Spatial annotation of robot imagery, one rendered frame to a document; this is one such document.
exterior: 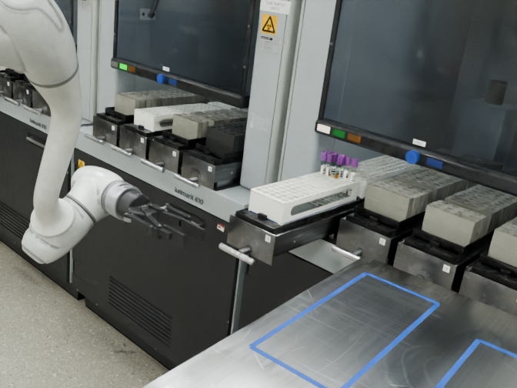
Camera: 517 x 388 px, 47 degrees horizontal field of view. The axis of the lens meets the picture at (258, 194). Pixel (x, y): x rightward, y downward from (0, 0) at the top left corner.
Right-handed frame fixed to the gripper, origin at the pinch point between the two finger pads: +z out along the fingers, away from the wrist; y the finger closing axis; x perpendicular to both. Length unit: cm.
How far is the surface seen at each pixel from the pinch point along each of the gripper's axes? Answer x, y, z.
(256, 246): -2.0, 5.6, 16.7
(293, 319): -7.5, -18.4, 45.5
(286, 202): -12.2, 10.5, 19.3
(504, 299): -4, 27, 62
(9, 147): 21, 27, -138
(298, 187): -12.0, 20.9, 14.1
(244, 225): -5.4, 5.6, 12.5
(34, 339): 74, 7, -81
